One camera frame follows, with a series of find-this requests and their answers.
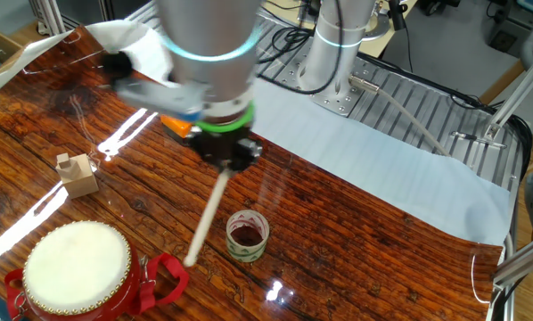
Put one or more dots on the patterned adhesive tape roll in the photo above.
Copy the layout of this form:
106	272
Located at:
235	249

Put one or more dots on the cardboard box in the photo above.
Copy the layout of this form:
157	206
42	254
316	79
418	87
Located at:
8	44

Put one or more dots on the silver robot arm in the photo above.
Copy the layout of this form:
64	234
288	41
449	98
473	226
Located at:
213	27

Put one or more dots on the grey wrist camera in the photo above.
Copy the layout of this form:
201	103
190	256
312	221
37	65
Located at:
159	96

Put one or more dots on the wooden block with peg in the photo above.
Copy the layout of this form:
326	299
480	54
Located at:
81	178

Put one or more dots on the white wooden drumstick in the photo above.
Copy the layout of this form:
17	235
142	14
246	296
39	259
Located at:
206	218

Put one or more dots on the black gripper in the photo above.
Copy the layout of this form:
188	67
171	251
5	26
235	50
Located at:
217	145

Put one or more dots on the orange emergency stop button box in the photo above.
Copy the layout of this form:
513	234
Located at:
175	127

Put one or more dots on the aluminium frame post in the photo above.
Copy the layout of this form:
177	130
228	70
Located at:
516	101
525	260

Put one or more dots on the wood grain table mat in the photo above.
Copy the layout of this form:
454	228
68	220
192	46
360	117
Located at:
338	249

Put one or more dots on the white table sheet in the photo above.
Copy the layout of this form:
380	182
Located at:
382	169

